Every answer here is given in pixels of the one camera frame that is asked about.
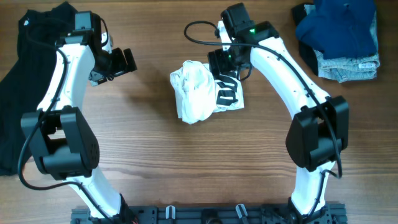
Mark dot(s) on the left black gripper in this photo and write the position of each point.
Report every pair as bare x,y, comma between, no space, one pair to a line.
120,68

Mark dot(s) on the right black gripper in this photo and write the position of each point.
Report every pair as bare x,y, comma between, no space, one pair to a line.
218,64

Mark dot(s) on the white t-shirt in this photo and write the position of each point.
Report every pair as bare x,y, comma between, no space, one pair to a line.
198,94

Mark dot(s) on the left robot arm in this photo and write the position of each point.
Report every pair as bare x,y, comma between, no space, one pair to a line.
57,134

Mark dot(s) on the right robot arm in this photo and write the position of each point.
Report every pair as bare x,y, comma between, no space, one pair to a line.
319,129

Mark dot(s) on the dark folded garment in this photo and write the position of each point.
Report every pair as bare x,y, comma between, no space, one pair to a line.
299,14

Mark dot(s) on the black garment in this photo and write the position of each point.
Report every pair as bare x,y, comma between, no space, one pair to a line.
25,85

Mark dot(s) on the blue folded shirt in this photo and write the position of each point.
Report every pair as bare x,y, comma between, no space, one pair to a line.
340,28

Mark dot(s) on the folded light denim jeans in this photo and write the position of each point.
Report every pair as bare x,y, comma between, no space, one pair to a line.
343,69

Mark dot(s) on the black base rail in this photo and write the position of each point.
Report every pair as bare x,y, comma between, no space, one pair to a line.
267,213

